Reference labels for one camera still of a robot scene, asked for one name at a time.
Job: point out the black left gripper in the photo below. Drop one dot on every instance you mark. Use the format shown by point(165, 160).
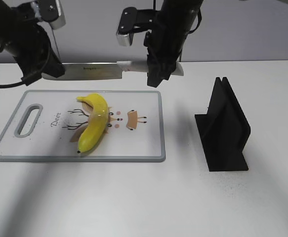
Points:
point(28, 42)

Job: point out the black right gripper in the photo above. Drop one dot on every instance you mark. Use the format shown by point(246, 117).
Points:
point(172, 25)

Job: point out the white-handled kitchen knife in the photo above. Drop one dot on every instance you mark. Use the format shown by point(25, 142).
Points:
point(98, 71)

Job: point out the yellow plastic banana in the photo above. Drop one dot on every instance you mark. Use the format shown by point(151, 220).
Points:
point(88, 136)

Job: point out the white grey-rimmed cutting board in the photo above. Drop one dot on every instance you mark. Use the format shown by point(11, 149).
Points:
point(46, 125)

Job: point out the black knife stand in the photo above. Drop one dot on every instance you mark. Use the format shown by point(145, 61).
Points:
point(224, 130)

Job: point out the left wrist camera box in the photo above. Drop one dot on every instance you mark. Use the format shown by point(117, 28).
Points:
point(49, 11)

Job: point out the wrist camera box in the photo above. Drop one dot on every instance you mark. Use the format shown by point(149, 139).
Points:
point(49, 11)
point(134, 21)

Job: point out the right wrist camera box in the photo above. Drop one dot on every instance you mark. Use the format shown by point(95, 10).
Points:
point(134, 21)

